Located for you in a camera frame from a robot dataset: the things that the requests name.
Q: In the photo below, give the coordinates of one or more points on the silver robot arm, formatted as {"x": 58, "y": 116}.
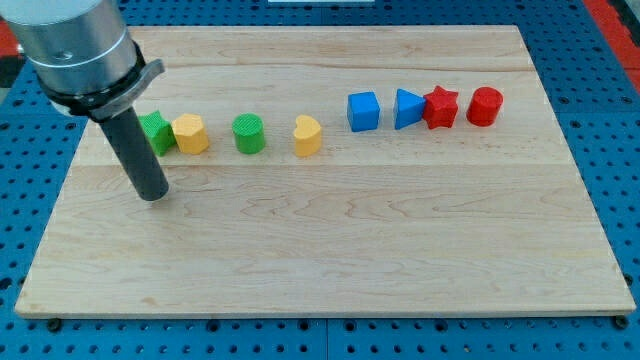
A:
{"x": 83, "y": 53}

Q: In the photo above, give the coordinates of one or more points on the yellow heart block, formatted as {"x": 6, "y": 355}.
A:
{"x": 307, "y": 136}

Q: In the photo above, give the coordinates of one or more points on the wooden board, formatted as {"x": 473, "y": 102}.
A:
{"x": 465, "y": 221}

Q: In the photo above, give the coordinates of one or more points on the blue cube block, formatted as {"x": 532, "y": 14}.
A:
{"x": 363, "y": 111}

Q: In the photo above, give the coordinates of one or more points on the green cylinder block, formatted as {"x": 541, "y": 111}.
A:
{"x": 248, "y": 130}

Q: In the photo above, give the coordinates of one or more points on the blue triangle block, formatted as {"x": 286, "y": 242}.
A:
{"x": 408, "y": 108}

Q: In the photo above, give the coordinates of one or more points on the yellow hexagon block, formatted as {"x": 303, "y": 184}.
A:
{"x": 190, "y": 134}

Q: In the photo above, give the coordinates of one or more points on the red star block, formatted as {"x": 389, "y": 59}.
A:
{"x": 441, "y": 108}

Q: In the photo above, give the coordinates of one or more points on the green star block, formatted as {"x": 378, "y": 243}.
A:
{"x": 158, "y": 132}

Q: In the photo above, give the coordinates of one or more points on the red cylinder block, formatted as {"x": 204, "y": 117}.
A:
{"x": 484, "y": 107}

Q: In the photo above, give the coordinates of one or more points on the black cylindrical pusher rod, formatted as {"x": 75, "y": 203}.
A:
{"x": 126, "y": 136}

